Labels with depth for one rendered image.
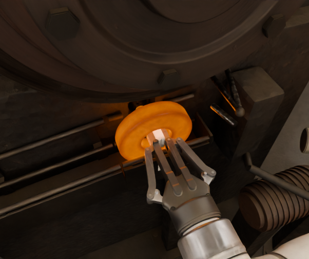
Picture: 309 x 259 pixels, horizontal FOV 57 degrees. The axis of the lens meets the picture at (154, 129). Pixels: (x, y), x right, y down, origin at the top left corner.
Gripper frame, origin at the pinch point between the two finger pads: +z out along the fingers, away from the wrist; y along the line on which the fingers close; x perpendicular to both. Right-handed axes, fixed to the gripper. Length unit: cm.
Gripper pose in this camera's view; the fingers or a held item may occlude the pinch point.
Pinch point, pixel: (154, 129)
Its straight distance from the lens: 55.2
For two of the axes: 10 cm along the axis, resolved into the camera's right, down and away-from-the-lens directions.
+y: 9.3, -2.8, 2.2
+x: 0.2, -5.9, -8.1
